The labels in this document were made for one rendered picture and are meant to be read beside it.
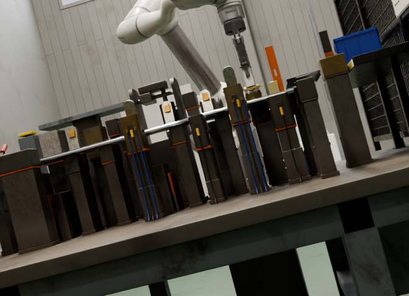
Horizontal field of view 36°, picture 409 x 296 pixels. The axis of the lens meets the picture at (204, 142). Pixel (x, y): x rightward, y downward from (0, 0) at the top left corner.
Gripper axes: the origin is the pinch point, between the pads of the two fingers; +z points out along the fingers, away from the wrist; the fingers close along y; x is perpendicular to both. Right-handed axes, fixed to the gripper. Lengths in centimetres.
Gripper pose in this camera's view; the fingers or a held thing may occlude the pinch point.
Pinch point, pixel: (248, 77)
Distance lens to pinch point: 220.0
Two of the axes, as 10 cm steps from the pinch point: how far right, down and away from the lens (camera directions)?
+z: 2.6, 9.6, -0.5
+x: 9.6, -2.6, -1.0
